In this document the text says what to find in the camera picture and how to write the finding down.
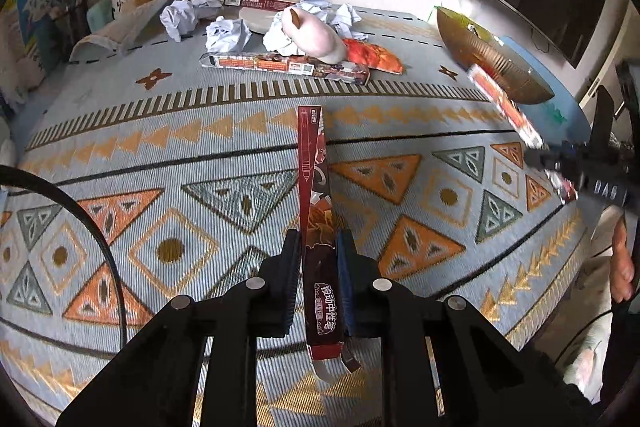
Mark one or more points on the brown round bowl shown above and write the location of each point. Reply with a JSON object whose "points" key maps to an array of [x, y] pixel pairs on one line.
{"points": [[495, 62]]}

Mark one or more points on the person's right hand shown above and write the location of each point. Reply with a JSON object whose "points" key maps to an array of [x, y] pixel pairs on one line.
{"points": [[622, 262]]}

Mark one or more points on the orange snack packet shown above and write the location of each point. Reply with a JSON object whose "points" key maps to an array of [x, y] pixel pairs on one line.
{"points": [[372, 54]]}

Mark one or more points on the red white long pen box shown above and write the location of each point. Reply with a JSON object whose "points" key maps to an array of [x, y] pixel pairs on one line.
{"points": [[255, 1], [505, 104]]}

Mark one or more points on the blue cover book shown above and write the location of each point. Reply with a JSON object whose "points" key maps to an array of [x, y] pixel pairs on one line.
{"points": [[37, 7]]}

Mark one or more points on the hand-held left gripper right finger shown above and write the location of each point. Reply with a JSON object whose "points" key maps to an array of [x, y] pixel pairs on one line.
{"points": [[347, 282]]}

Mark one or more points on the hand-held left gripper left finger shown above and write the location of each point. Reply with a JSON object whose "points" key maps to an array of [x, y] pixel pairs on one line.
{"points": [[292, 282]]}

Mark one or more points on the black mesh pen holder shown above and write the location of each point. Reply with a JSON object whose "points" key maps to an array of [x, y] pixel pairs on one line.
{"points": [[75, 24]]}

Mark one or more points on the pale green container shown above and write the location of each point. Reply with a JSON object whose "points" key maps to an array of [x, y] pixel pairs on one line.
{"points": [[100, 14]]}

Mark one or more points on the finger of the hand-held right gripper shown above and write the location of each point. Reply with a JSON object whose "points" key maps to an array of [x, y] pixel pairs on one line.
{"points": [[542, 158]]}

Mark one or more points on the orange patterned long pen box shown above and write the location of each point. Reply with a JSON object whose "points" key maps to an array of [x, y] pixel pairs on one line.
{"points": [[280, 64]]}

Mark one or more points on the dark red long pen box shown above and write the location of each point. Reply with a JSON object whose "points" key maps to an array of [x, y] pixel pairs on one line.
{"points": [[312, 157]]}

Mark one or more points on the pink white dango plush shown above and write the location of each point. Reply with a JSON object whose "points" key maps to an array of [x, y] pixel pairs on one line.
{"points": [[312, 34]]}

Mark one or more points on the light blue board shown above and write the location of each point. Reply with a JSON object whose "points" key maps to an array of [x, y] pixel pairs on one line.
{"points": [[550, 77]]}

